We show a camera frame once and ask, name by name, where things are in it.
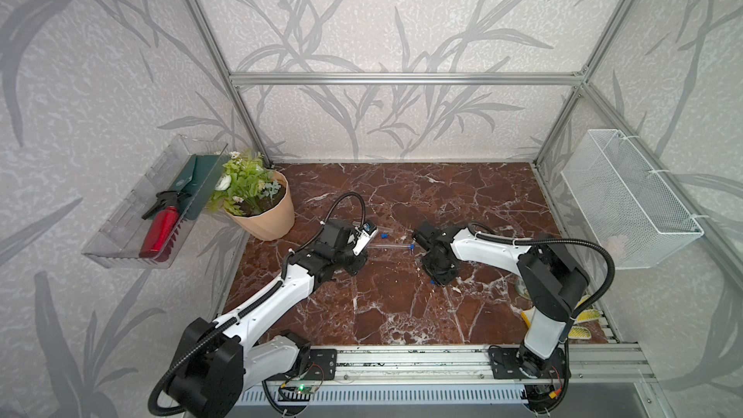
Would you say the yellow work glove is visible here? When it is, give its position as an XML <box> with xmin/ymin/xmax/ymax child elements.
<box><xmin>518</xmin><ymin>305</ymin><xmax>604</xmax><ymax>341</ymax></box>

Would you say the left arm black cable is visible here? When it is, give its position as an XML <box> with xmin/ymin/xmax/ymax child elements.
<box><xmin>147</xmin><ymin>190</ymin><xmax>368</xmax><ymax>417</ymax></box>

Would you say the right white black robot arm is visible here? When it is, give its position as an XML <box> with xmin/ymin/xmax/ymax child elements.
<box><xmin>412</xmin><ymin>222</ymin><xmax>598</xmax><ymax>361</ymax></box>

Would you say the white wire mesh basket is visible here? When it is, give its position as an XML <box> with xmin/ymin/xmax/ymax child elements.
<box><xmin>561</xmin><ymin>129</ymin><xmax>704</xmax><ymax>270</ymax></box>

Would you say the terracotta pot with green plant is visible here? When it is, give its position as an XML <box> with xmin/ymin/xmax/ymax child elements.
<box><xmin>207</xmin><ymin>151</ymin><xmax>295</xmax><ymax>241</ymax></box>

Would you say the clear test tube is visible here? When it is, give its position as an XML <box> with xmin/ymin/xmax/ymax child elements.
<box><xmin>369</xmin><ymin>244</ymin><xmax>411</xmax><ymax>252</ymax></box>

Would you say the red spray bottle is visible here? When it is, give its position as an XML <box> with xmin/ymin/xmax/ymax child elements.
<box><xmin>139</xmin><ymin>191</ymin><xmax>189</xmax><ymax>262</ymax></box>

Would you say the clear plastic wall bin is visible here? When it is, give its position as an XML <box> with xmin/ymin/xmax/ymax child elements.
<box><xmin>82</xmin><ymin>135</ymin><xmax>229</xmax><ymax>269</ymax></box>

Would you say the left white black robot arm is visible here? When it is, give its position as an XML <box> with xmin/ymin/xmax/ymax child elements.
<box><xmin>147</xmin><ymin>219</ymin><xmax>378</xmax><ymax>417</ymax></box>

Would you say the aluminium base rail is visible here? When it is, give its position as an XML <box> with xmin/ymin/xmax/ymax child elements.
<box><xmin>167</xmin><ymin>343</ymin><xmax>657</xmax><ymax>387</ymax></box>

